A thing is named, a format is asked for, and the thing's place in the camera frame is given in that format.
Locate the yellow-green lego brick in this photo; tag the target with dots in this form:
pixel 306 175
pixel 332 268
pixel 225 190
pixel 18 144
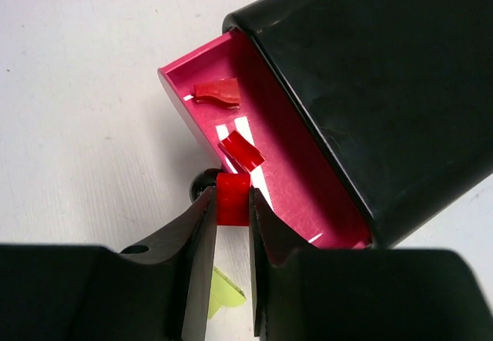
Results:
pixel 223 293

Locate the small red lego brick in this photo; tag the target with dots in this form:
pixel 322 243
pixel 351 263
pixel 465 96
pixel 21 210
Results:
pixel 242 152

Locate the small red lego piece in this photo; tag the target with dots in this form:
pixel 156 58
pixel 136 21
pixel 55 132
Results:
pixel 224 93

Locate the black drawer cabinet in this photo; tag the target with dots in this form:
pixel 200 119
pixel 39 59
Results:
pixel 398 94

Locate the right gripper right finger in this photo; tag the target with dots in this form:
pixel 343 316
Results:
pixel 301 292

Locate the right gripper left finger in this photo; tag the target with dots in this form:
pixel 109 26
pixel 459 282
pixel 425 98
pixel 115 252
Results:
pixel 155 289

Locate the pink top drawer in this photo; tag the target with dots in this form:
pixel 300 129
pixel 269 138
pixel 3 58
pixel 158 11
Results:
pixel 296 179

